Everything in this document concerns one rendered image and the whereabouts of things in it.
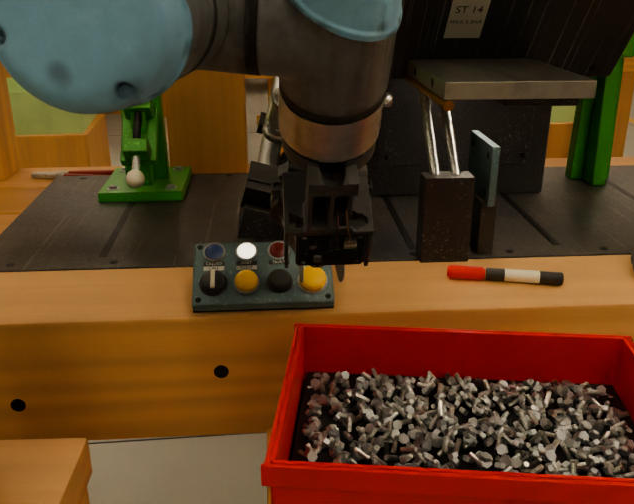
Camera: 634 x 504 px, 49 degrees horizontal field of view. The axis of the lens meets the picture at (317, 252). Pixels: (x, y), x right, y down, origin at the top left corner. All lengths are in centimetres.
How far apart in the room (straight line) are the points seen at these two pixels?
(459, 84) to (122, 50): 50
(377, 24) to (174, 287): 47
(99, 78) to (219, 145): 100
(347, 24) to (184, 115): 90
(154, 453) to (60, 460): 141
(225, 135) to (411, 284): 59
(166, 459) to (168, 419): 122
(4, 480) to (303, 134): 37
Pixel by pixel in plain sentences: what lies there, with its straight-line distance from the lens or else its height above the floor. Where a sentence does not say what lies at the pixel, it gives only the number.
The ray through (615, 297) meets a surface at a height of 90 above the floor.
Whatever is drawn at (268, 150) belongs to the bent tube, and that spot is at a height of 101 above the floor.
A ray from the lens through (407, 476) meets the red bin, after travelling 50.
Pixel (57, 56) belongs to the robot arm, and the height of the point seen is 120.
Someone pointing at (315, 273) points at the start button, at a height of 94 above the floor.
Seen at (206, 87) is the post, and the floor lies 104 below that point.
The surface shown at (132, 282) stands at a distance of 84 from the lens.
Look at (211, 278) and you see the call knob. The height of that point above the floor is 94.
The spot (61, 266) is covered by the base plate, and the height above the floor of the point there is 90.
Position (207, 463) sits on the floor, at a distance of 200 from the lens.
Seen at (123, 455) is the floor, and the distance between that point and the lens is 207.
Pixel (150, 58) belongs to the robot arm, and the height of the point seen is 120.
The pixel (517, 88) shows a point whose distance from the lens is 77.
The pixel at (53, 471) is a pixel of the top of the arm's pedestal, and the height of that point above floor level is 85.
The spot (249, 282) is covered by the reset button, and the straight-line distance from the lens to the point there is 74.
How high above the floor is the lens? 124
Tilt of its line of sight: 22 degrees down
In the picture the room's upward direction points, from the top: straight up
